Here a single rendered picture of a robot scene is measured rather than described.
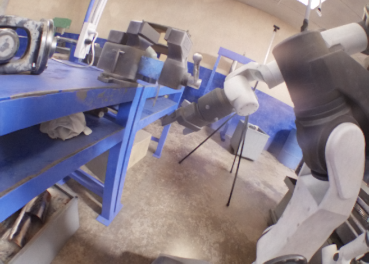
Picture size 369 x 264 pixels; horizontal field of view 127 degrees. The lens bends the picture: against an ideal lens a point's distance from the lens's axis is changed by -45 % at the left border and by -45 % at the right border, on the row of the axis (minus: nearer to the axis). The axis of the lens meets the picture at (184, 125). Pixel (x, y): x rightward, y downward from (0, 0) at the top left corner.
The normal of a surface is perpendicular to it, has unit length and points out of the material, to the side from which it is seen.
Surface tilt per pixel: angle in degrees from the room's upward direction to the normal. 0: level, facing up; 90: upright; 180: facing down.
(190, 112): 76
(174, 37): 90
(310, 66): 106
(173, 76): 90
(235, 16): 90
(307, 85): 115
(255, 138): 90
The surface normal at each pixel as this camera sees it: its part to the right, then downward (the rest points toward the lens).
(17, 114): 0.92, 0.37
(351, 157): -0.32, 0.16
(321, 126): -0.73, 0.32
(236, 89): -0.63, -0.29
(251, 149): -0.07, 0.26
